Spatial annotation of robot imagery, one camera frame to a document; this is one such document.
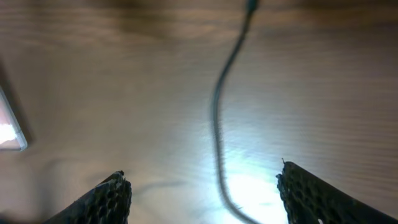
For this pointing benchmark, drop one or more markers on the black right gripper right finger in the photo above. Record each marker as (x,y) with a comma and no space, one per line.
(310,200)

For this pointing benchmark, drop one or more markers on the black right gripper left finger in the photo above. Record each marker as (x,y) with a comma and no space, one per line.
(107,203)

